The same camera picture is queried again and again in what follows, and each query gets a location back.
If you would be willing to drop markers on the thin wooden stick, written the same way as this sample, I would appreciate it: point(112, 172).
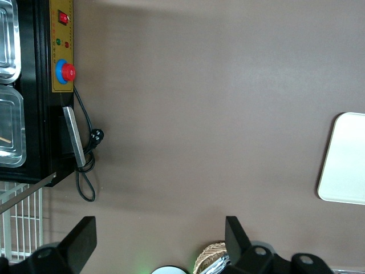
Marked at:
point(5, 139)

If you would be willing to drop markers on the black appliance with yellow panel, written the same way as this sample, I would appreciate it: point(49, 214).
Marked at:
point(42, 120)

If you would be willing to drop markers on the aluminium foil tray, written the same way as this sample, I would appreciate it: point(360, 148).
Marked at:
point(218, 265)

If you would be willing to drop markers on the light woven wicker basket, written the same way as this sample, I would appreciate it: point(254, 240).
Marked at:
point(208, 252)

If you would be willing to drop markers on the grey metal strip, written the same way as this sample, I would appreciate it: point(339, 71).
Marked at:
point(28, 191)

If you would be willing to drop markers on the stainless steel pan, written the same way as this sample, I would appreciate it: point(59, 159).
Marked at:
point(10, 42)
point(11, 125)

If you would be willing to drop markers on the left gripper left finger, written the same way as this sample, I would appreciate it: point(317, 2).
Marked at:
point(77, 245)

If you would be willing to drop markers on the beige plastic tray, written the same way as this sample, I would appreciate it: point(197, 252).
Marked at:
point(345, 160)

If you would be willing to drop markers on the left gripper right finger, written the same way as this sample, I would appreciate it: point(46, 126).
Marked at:
point(238, 242)

